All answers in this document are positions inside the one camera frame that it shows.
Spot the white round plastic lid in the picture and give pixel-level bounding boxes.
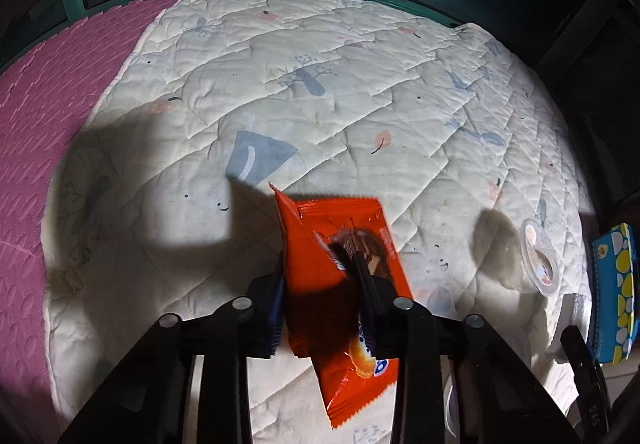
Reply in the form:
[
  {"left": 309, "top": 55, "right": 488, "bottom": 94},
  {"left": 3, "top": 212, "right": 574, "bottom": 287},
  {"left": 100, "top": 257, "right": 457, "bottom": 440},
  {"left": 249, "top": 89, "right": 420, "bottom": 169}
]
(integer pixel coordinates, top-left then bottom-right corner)
[{"left": 444, "top": 375, "right": 458, "bottom": 438}]

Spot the orange Ovaltine snack wrapper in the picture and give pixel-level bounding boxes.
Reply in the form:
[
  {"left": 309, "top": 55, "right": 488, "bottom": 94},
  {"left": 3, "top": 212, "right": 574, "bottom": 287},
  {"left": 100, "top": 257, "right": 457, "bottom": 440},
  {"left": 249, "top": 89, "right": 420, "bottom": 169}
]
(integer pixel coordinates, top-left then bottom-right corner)
[{"left": 274, "top": 190, "right": 411, "bottom": 428}]

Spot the white quilted mattress pad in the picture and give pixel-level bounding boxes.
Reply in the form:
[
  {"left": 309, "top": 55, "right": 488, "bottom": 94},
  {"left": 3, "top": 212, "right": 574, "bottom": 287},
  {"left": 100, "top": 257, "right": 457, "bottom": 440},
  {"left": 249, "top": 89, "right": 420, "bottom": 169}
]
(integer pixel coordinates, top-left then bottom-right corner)
[{"left": 42, "top": 0, "right": 592, "bottom": 424}]

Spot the pink foam floor mat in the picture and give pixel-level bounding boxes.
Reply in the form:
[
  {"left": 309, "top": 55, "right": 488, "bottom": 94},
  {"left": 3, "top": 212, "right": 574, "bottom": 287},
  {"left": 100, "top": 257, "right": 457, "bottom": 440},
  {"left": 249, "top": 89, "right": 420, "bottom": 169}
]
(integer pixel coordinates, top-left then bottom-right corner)
[{"left": 1, "top": 0, "right": 177, "bottom": 443}]

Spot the small clear jelly cup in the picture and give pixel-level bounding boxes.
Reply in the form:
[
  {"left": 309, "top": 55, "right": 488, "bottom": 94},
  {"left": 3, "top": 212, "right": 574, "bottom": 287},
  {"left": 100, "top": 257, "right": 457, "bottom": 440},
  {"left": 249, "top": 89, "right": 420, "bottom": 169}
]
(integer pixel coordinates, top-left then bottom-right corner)
[{"left": 520, "top": 219, "right": 561, "bottom": 297}]

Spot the blue yellow tissue box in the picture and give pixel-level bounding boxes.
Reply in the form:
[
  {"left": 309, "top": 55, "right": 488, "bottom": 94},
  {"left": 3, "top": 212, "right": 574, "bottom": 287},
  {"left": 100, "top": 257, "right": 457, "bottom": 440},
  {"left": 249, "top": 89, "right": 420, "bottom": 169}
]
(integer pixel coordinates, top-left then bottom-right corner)
[{"left": 591, "top": 223, "right": 639, "bottom": 364}]

